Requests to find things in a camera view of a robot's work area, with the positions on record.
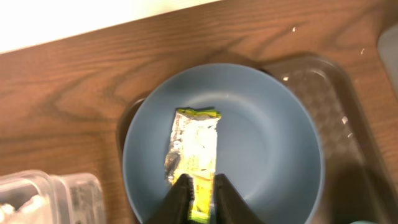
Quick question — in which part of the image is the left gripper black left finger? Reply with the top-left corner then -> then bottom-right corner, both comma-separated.
146,174 -> 195,224

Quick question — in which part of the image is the crumpled white paper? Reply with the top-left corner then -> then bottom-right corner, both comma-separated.
1,195 -> 49,224

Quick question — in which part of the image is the yellow snack wrapper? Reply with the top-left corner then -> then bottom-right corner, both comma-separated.
164,108 -> 221,223

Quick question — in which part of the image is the dark blue plate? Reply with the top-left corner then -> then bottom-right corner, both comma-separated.
123,63 -> 325,223

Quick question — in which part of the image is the dark brown serving tray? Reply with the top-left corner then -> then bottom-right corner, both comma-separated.
116,55 -> 397,223

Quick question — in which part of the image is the clear plastic bin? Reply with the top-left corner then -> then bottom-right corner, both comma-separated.
1,170 -> 107,224

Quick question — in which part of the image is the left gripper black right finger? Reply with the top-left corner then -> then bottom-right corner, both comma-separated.
214,174 -> 264,224

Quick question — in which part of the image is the grey dishwasher rack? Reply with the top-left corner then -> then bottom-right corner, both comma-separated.
377,24 -> 398,94

